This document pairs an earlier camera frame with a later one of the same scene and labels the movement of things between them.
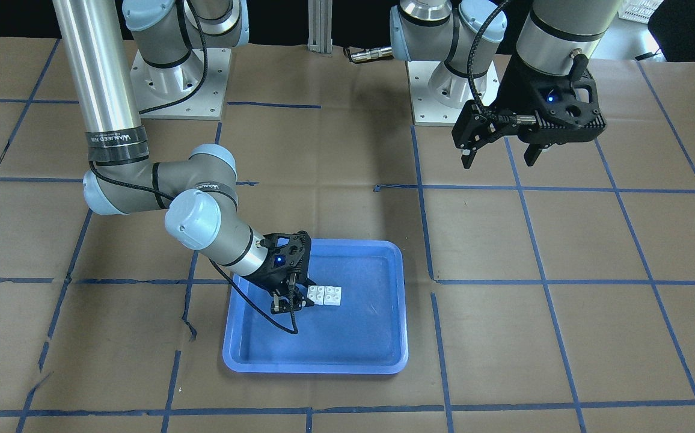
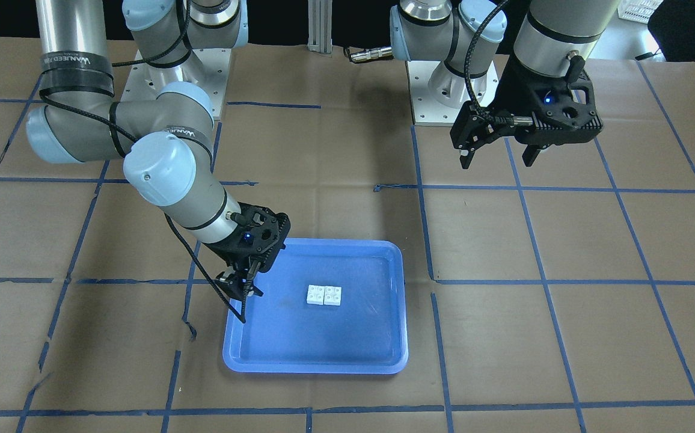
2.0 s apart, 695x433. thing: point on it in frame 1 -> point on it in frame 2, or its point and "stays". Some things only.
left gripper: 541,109 stays
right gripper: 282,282 -> 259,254
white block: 332,295 stays
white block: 315,293 stays
